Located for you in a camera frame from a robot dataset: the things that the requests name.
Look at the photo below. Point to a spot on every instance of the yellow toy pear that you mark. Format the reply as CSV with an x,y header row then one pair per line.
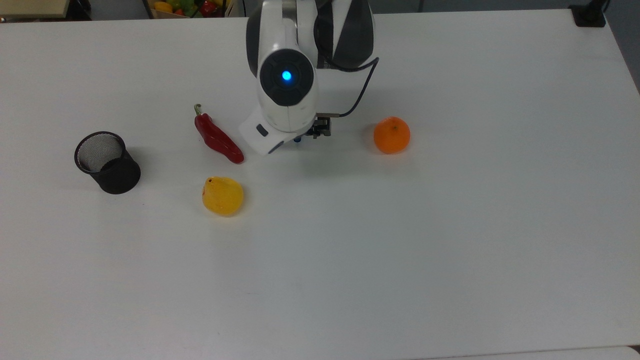
x,y
223,197

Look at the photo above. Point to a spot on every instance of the black mesh pen cup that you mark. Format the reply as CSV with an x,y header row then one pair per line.
x,y
112,170

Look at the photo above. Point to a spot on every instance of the black square stand base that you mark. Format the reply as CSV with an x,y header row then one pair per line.
x,y
589,15

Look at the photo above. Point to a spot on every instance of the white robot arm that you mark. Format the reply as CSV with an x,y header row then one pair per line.
x,y
287,50

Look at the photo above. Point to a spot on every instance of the orange toy mandarin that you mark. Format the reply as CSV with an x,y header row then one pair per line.
x,y
391,135

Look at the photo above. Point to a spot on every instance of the cardboard box of toy fruit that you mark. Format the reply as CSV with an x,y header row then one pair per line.
x,y
190,9

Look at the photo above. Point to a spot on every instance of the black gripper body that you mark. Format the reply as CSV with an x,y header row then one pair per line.
x,y
322,126

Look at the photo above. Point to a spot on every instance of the light wooden board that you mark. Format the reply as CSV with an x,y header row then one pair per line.
x,y
32,7

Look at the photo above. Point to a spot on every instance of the red toy chili pepper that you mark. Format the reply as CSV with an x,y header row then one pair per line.
x,y
217,139

